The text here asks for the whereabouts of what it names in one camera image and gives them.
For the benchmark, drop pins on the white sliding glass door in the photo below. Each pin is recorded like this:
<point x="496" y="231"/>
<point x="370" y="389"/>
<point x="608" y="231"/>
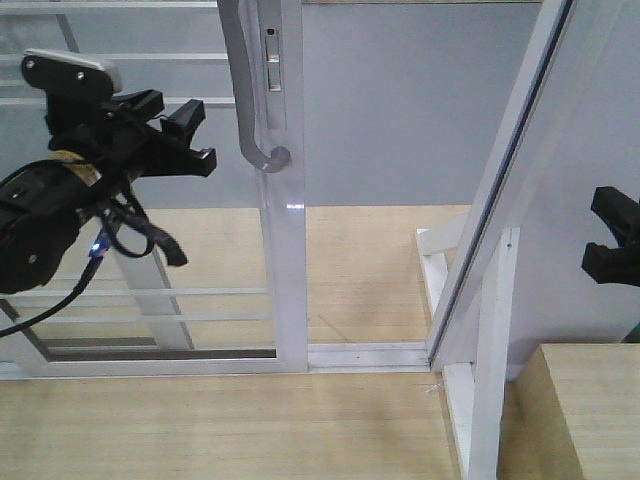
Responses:
<point x="242" y="293"/>

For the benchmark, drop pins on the grey door handle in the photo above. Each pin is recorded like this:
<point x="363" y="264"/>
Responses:
<point x="242" y="84"/>

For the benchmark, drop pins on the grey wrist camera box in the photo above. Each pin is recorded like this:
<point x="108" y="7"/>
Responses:
<point x="79" y="60"/>

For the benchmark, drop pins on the white outer door frame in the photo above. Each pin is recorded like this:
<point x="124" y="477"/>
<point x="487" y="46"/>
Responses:
<point x="431" y="128"/>

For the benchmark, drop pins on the white wooden support brace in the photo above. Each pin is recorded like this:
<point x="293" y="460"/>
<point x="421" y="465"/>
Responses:
<point x="474" y="391"/>

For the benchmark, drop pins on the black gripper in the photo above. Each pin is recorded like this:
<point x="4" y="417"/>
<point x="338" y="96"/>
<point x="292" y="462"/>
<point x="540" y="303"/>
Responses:
<point x="97" y="134"/>

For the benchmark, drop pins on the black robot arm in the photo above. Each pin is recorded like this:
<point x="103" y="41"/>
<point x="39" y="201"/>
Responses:
<point x="40" y="222"/>

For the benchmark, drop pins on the white fixed glass panel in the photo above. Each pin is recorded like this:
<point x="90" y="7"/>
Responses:
<point x="129" y="244"/>

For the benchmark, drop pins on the grey door lock plate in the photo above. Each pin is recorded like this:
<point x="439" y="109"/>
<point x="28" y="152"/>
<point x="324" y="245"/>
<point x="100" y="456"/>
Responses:
<point x="271" y="46"/>

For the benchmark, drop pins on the light wooden step box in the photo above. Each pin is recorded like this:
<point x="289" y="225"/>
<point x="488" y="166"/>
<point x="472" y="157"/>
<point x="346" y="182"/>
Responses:
<point x="580" y="404"/>

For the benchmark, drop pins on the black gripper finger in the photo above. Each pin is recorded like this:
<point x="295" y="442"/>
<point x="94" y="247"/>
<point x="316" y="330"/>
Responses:
<point x="619" y="212"/>
<point x="617" y="266"/>

